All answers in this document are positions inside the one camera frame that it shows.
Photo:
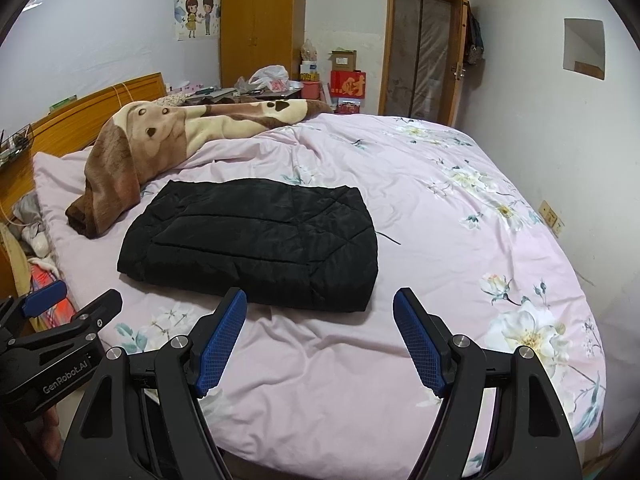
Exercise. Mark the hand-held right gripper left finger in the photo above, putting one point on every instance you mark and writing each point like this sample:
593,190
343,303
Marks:
220,345

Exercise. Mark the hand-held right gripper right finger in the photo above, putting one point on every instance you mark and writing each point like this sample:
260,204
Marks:
417,345

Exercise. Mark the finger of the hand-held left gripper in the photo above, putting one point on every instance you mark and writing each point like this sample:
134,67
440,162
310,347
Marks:
102,305
45,296

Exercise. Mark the black puffer jacket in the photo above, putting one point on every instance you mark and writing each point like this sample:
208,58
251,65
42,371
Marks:
250,240

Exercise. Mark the colourful clothes pile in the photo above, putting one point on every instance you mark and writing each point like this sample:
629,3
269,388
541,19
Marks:
35,245

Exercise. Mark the pink pillow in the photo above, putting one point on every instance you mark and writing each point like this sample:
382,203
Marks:
57,172

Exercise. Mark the pink floral quilt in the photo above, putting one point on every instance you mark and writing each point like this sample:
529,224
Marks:
400,220

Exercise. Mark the brown dog print blanket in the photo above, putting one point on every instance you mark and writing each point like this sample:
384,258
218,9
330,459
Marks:
150,135

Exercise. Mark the wooden headboard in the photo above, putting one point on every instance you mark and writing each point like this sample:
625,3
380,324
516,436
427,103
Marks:
75,110

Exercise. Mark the cluttered bedside table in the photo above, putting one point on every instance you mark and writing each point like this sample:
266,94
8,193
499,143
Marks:
220,94

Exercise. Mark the small red box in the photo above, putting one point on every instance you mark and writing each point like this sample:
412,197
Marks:
349,106

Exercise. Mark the wooden door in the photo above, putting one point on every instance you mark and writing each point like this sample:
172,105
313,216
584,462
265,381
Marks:
385,50
460,95

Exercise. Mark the large red box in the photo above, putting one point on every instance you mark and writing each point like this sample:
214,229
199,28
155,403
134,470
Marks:
348,84

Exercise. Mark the pink box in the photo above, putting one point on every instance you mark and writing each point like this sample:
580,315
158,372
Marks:
311,90

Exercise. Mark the white plastic bag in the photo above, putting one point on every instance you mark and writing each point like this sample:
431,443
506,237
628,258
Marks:
270,77

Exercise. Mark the white and yellow box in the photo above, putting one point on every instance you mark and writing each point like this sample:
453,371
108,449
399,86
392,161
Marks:
310,71

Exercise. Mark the transparent door curtain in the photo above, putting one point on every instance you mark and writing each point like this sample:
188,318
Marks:
422,55

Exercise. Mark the cardboard box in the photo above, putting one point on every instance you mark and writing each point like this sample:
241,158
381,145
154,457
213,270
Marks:
343,60

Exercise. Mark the clear bag of snacks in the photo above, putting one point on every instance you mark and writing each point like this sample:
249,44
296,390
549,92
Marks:
309,51

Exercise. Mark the hanging bags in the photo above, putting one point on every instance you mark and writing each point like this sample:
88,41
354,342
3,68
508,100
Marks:
474,40

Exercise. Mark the wooden wardrobe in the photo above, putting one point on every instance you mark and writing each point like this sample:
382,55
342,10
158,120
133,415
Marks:
260,25

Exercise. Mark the wall socket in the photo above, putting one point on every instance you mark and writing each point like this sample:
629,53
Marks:
551,217

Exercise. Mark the cartoon wall sticker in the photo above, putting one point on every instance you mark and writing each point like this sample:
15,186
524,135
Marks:
197,10

